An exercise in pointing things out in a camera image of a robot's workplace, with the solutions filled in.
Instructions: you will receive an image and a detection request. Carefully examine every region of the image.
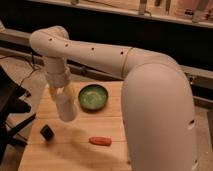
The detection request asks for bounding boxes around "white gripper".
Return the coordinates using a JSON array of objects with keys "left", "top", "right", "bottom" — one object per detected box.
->
[{"left": 45, "top": 67, "right": 76, "bottom": 103}]

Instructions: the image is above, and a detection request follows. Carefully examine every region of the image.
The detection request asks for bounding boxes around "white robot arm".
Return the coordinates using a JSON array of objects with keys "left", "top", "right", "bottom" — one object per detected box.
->
[{"left": 29, "top": 26, "right": 198, "bottom": 171}]

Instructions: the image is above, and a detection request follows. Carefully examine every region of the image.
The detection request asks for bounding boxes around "green bowl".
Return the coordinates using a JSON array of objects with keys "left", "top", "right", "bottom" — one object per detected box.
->
[{"left": 78, "top": 84, "right": 108, "bottom": 111}]

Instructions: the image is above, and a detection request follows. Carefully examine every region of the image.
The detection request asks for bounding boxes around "black cube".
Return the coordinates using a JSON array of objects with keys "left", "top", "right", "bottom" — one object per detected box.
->
[{"left": 40, "top": 125, "right": 54, "bottom": 141}]

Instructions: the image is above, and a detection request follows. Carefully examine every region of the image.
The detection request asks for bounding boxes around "black chair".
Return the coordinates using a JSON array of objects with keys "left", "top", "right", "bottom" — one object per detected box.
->
[{"left": 0, "top": 65, "right": 35, "bottom": 163}]

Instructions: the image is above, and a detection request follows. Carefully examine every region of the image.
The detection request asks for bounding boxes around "orange carrot toy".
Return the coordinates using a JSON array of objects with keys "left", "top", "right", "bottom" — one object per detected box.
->
[{"left": 89, "top": 137, "right": 112, "bottom": 146}]

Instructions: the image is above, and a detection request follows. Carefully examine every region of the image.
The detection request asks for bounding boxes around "black cable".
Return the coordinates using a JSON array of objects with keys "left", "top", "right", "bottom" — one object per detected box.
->
[{"left": 0, "top": 49, "right": 43, "bottom": 88}]

